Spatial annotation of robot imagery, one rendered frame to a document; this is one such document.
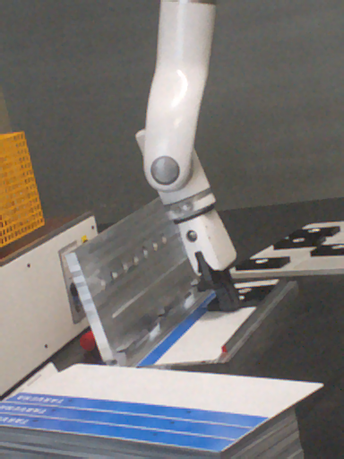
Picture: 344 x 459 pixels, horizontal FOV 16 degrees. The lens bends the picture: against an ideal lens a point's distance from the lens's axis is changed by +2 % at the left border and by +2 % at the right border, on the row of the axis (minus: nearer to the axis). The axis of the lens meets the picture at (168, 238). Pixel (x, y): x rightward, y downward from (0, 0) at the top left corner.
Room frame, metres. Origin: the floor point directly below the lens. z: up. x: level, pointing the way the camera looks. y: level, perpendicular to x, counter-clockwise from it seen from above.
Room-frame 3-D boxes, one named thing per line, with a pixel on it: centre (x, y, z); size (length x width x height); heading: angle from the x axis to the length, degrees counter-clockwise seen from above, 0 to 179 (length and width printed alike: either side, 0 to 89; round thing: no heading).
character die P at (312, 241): (2.46, -0.26, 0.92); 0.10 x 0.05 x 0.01; 60
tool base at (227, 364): (1.94, -0.03, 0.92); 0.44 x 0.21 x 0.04; 159
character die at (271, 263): (2.33, -0.17, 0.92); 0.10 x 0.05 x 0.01; 57
